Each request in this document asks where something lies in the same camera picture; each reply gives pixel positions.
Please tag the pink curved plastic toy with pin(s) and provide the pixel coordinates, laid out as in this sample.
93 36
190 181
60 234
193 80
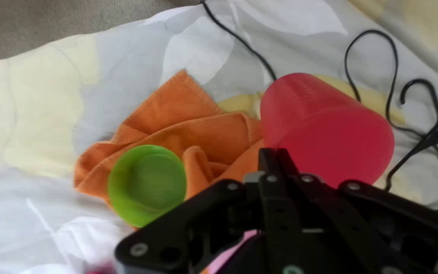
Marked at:
228 254

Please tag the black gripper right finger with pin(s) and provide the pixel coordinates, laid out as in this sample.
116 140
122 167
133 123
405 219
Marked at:
361 229

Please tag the pink plastic cup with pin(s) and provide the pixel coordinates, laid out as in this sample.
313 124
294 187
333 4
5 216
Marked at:
326 127

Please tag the white yellow grey floral duvet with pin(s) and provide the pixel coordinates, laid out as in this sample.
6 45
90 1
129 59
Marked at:
37 101

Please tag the green plastic cup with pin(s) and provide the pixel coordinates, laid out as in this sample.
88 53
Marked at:
145 185

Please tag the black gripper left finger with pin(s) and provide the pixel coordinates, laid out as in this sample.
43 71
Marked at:
213 223

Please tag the orange blanket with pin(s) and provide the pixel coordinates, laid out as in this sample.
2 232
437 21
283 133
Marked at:
178 123

